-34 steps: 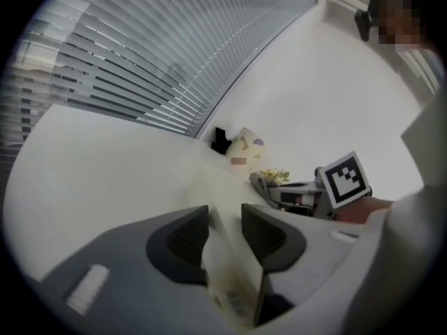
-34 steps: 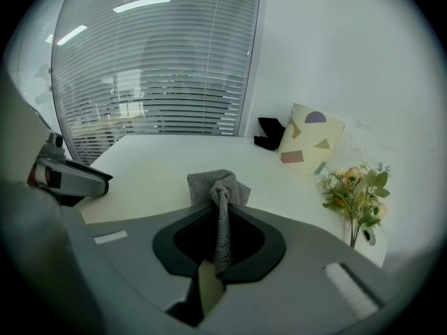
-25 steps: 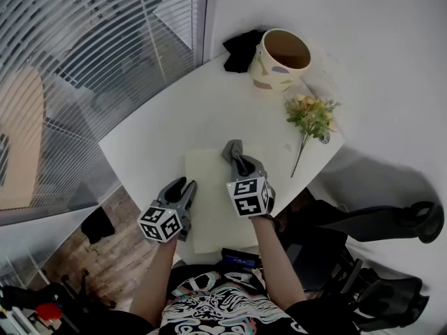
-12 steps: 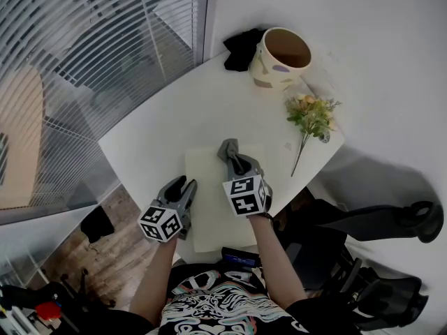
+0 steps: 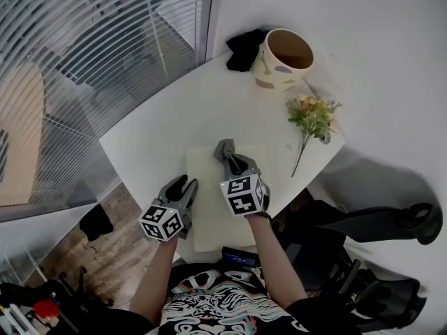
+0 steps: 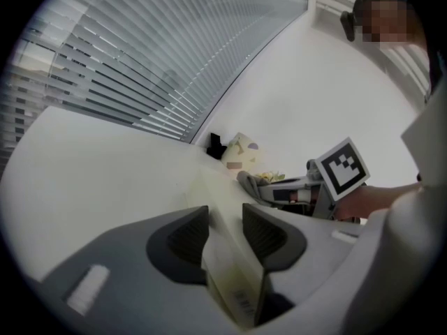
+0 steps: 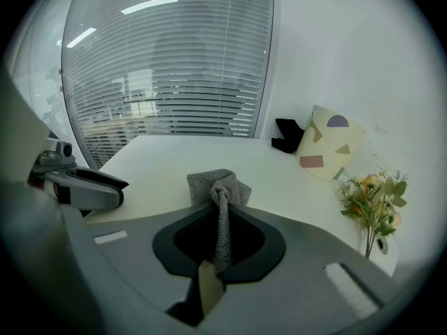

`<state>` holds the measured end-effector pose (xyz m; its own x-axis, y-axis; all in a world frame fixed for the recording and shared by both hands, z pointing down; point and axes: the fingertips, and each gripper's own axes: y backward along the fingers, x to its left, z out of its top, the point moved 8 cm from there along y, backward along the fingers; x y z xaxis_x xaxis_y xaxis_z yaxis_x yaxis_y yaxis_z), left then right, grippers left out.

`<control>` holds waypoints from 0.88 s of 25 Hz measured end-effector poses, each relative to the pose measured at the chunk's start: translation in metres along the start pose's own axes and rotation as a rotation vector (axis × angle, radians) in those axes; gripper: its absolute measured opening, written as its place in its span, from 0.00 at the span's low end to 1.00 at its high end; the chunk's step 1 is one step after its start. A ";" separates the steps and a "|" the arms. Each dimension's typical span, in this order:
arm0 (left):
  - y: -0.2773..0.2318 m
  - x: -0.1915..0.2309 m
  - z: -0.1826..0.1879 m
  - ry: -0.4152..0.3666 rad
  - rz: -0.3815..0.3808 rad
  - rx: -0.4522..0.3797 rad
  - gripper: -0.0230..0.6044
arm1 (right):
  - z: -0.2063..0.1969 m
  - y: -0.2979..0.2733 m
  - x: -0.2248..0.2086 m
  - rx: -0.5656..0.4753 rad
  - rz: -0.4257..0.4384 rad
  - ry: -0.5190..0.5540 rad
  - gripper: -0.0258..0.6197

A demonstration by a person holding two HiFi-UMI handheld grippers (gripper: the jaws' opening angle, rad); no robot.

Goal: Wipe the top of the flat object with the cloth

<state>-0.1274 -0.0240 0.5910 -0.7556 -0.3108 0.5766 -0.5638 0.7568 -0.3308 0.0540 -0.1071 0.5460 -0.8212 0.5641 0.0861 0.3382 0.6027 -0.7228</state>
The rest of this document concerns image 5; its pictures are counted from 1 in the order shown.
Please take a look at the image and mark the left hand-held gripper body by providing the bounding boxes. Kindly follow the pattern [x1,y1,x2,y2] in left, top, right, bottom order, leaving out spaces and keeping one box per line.
[138,197,193,242]

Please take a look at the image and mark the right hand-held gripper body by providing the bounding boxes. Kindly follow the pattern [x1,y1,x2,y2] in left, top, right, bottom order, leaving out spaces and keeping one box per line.
[219,168,270,218]

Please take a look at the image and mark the grey knitted cloth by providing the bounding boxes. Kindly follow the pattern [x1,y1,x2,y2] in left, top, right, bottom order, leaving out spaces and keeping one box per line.
[212,138,237,167]

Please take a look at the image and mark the person's right forearm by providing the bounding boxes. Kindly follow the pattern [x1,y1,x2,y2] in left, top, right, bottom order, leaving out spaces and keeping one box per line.
[246,213,308,310]

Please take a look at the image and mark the person's left forearm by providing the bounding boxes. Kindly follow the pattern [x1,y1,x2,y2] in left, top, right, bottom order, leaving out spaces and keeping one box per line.
[129,237,179,326]

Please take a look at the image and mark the black cloth on floor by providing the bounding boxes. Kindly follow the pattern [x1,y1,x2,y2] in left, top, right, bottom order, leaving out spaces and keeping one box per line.
[79,204,115,243]

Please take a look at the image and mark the black device with blue screen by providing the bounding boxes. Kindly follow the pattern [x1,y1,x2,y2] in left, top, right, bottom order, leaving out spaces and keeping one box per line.
[221,246,261,267]

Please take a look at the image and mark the artificial flower bouquet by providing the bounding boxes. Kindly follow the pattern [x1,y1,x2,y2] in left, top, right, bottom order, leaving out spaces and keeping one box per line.
[286,95,343,178]

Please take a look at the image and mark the cream patterned pot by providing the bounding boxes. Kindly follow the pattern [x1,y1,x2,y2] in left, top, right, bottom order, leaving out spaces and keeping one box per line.
[251,28,314,91]

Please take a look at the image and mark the black printed T-shirt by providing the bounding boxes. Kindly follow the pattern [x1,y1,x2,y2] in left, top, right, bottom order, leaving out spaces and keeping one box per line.
[132,263,364,335]

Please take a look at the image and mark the black fabric bundle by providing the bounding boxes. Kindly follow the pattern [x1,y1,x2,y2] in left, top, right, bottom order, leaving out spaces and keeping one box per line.
[226,29,270,72]

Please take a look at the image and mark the black office chair with headrest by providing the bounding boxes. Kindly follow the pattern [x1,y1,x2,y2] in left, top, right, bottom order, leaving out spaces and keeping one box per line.
[275,186,444,292]

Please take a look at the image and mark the red object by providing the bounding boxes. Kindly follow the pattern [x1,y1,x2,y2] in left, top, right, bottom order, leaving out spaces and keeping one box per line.
[33,300,60,320]

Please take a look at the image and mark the white window blinds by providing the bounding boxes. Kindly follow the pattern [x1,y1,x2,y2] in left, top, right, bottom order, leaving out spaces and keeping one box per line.
[0,0,214,209]

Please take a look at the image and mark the black wrist strap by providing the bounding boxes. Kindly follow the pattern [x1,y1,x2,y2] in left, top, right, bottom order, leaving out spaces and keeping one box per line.
[254,211,274,228]

